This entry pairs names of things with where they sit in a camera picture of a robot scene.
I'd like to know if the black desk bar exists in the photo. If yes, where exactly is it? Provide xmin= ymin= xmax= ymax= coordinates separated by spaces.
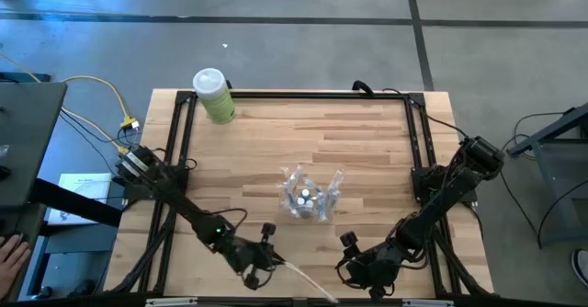
xmin=28 ymin=176 xmax=124 ymax=229

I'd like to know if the person's shoe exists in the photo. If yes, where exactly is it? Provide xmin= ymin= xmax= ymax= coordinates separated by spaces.
xmin=571 ymin=248 xmax=588 ymax=289

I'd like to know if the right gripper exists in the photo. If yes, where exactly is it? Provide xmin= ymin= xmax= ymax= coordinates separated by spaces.
xmin=338 ymin=231 xmax=401 ymax=300

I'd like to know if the white booklet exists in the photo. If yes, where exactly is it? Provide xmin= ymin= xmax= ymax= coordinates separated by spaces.
xmin=47 ymin=172 xmax=114 ymax=226

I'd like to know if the yellow cable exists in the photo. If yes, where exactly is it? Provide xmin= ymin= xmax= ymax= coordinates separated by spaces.
xmin=0 ymin=51 xmax=141 ymax=154

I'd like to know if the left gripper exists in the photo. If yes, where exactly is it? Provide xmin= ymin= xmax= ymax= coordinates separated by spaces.
xmin=241 ymin=222 xmax=287 ymax=291

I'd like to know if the dark grey desk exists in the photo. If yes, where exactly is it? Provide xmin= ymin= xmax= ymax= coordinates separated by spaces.
xmin=0 ymin=80 xmax=69 ymax=210

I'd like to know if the silver bracket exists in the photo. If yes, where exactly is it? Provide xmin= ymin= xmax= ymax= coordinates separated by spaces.
xmin=145 ymin=297 xmax=198 ymax=307
xmin=401 ymin=299 xmax=455 ymax=307

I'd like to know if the person's hand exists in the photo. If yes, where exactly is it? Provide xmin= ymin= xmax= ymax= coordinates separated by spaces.
xmin=0 ymin=233 xmax=31 ymax=289

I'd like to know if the black aluminium table frame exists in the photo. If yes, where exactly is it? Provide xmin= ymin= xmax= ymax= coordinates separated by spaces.
xmin=103 ymin=89 xmax=495 ymax=299

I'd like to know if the black cable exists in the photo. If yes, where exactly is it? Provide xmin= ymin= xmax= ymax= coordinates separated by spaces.
xmin=381 ymin=86 xmax=470 ymax=139

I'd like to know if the green disinfecting wipes canister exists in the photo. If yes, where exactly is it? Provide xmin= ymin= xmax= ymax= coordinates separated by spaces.
xmin=191 ymin=67 xmax=237 ymax=125

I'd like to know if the clear acrylic organizer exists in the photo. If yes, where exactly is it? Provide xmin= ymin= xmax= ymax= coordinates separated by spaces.
xmin=277 ymin=177 xmax=345 ymax=223

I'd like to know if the black strap loop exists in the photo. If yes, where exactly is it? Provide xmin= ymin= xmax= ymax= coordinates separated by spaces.
xmin=352 ymin=79 xmax=374 ymax=96

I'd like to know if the grey metal stand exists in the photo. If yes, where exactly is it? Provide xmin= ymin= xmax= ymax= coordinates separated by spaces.
xmin=507 ymin=102 xmax=588 ymax=248

